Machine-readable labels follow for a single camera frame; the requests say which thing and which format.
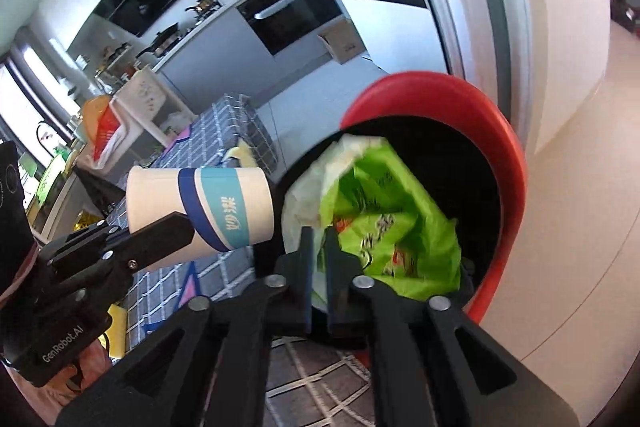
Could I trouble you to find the yellow sponge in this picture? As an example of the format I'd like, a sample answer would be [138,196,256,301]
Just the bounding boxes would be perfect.
[105,304,126,360]

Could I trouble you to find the orange board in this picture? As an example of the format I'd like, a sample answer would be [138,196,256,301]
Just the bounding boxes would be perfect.
[82,94,113,142]

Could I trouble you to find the grey kitchen counter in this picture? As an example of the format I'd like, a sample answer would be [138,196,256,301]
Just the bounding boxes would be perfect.
[150,0,371,118]

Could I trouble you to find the red chair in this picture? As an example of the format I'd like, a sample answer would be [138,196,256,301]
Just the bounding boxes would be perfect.
[340,71,528,325]

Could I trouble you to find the black wok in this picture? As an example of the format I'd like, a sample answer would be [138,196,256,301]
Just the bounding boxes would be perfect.
[136,23,182,58]

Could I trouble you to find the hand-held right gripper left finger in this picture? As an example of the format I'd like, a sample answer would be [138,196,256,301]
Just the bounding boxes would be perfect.
[54,227,317,427]

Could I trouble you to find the yellow foam net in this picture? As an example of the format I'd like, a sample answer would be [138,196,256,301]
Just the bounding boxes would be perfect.
[222,146,258,168]

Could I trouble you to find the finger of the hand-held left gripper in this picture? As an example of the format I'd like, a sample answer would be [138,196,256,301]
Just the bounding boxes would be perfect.
[39,209,197,290]

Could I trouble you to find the white plastic cart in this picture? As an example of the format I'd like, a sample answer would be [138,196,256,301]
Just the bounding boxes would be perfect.
[75,69,196,168]

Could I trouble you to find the green white plastic bag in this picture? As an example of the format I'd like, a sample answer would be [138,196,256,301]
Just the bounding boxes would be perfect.
[282,134,463,303]

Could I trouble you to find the steel cooking pot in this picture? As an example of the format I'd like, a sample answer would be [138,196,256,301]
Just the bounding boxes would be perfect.
[186,0,223,15]

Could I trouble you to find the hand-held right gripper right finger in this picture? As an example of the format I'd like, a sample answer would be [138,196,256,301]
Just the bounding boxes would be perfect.
[325,227,581,427]

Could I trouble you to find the gold foil bag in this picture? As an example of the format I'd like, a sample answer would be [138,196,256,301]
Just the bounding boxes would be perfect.
[74,213,107,233]

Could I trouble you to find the black hanging garment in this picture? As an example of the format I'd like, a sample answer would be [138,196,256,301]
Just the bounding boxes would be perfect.
[75,167,126,218]

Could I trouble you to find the black built-in oven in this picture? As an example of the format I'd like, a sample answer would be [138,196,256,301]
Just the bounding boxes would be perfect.
[236,0,346,56]

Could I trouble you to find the green plastic basket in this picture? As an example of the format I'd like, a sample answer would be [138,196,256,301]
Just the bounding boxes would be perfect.
[35,149,76,208]

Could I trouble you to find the white blue paper cup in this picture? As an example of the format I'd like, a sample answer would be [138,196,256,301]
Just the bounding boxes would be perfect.
[125,166,275,270]

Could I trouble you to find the black trash bin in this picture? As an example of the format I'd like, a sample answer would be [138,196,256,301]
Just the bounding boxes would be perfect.
[277,116,503,308]

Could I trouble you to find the grey checked star tablecloth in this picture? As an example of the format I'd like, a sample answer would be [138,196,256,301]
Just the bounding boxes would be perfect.
[102,93,373,427]

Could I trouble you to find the brown cardboard box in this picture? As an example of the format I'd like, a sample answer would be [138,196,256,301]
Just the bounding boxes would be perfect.
[318,19,368,65]

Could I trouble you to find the spice rack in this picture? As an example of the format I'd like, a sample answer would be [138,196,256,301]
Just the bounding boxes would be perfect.
[95,42,138,80]

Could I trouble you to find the red plastic basket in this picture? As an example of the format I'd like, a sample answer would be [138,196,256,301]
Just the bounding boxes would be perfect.
[92,107,143,168]

